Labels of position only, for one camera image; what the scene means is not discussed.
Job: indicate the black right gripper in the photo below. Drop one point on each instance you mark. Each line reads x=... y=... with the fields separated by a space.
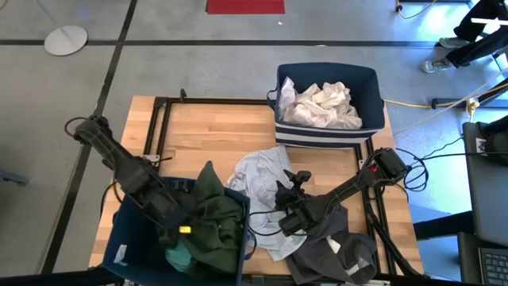
x=299 y=216

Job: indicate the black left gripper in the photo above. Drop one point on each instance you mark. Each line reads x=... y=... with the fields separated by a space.
x=170 y=218

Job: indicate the light patterned shirt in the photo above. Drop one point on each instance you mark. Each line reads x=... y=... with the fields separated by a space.
x=258 y=178

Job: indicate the dark green garment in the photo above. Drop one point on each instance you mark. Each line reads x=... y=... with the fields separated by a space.
x=214 y=230

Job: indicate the dark grey garment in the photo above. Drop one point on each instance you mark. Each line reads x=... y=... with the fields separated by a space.
x=337 y=254

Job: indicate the white garment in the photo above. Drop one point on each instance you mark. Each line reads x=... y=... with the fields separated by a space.
x=317 y=109

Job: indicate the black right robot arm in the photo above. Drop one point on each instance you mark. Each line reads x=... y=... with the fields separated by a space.
x=357 y=182

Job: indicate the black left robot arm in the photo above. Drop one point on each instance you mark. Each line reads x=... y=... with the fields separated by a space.
x=123 y=168

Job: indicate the navy striped bin with tag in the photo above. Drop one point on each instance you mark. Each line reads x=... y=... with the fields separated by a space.
x=131 y=242

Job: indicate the navy white striped fabric bin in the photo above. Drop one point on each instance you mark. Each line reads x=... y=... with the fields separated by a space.
x=369 y=103

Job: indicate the red floor mat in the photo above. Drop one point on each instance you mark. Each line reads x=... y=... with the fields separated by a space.
x=245 y=6

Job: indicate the black stand leg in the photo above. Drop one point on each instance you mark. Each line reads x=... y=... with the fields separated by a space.
x=456 y=102

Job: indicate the grey desk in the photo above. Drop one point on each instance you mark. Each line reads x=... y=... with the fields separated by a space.
x=486 y=190

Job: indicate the white power plug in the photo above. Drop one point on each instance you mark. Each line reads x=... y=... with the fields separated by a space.
x=472 y=106

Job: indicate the white round stand base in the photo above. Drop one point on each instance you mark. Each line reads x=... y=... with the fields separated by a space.
x=65 y=39

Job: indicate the black laptop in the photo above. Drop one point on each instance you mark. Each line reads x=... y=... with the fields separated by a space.
x=486 y=262

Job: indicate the black bag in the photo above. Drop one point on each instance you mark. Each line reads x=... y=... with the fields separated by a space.
x=498 y=143

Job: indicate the person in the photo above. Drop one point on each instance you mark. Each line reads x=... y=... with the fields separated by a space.
x=472 y=47

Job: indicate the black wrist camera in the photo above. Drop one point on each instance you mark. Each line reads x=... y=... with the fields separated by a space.
x=302 y=176

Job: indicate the black metal table frame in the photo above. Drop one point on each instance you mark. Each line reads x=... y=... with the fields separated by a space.
x=222 y=101

